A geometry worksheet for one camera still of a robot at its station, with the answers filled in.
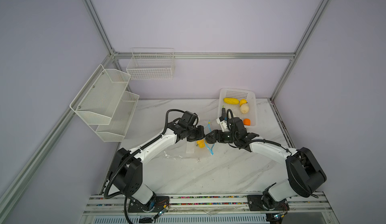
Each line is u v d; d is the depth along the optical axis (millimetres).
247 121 1018
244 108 1075
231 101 1144
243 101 1142
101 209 732
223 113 954
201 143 864
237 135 687
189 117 647
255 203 734
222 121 800
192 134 699
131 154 440
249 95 1137
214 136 765
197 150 899
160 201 737
